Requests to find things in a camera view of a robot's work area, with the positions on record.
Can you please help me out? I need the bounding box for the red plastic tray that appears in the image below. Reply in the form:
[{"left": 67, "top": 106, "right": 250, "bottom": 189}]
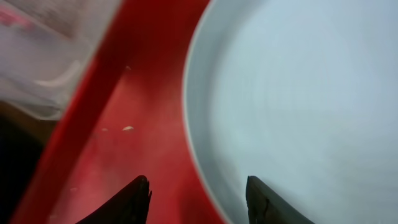
[{"left": 11, "top": 0, "right": 221, "bottom": 223}]

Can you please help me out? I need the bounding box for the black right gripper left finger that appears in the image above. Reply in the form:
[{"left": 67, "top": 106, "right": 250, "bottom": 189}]
[{"left": 76, "top": 175, "right": 152, "bottom": 224}]

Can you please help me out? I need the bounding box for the clear plastic bin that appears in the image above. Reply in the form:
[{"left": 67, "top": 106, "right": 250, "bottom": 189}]
[{"left": 1, "top": 0, "right": 122, "bottom": 121}]

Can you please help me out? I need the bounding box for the black waste tray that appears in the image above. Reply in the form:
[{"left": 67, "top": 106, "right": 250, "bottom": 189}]
[{"left": 0, "top": 116, "right": 44, "bottom": 223}]

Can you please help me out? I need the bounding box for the light blue plate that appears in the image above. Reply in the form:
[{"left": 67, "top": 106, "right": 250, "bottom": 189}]
[{"left": 183, "top": 0, "right": 397, "bottom": 223}]

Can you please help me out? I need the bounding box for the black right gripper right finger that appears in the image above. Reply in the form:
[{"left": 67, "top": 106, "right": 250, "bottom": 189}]
[{"left": 246, "top": 175, "right": 314, "bottom": 224}]

